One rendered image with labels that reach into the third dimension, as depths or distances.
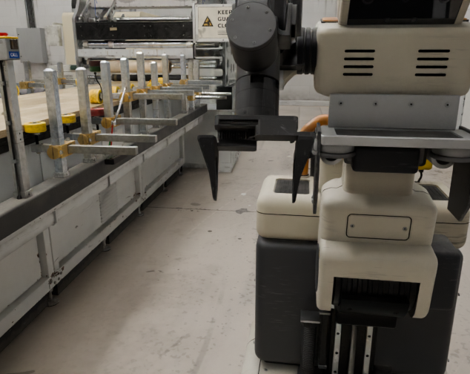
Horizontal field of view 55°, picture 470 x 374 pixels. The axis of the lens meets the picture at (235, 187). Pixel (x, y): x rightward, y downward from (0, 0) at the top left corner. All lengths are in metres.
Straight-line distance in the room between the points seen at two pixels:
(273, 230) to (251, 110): 0.68
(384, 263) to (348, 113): 0.29
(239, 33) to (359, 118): 0.38
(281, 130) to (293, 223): 0.67
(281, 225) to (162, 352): 0.96
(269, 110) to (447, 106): 0.40
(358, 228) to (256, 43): 0.51
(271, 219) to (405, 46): 0.56
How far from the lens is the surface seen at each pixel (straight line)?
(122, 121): 2.33
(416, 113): 0.86
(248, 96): 0.57
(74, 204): 2.04
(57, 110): 1.85
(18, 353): 2.14
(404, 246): 0.95
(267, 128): 0.54
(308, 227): 1.20
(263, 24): 0.53
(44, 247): 2.25
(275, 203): 1.18
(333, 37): 0.85
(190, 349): 1.98
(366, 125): 0.85
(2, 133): 1.87
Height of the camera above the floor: 1.17
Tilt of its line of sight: 17 degrees down
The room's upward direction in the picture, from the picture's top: straight up
